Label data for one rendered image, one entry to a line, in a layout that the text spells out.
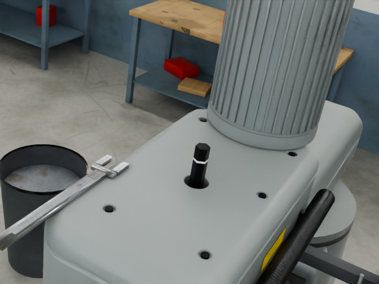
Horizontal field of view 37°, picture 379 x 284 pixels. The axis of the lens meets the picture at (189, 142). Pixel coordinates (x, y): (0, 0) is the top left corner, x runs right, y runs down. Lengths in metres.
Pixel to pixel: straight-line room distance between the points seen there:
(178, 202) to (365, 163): 4.43
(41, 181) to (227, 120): 2.36
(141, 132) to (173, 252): 4.16
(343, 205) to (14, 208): 2.00
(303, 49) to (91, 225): 0.41
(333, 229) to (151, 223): 0.73
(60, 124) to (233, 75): 3.98
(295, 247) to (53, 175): 2.51
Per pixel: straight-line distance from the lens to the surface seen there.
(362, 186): 4.80
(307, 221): 0.96
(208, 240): 0.73
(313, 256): 1.18
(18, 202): 3.04
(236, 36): 0.91
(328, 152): 1.31
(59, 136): 4.68
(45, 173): 3.31
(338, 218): 1.44
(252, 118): 0.93
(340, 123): 1.44
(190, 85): 5.14
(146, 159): 0.87
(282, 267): 0.85
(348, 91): 5.23
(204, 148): 0.80
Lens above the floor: 2.34
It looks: 29 degrees down
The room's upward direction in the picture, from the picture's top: 10 degrees clockwise
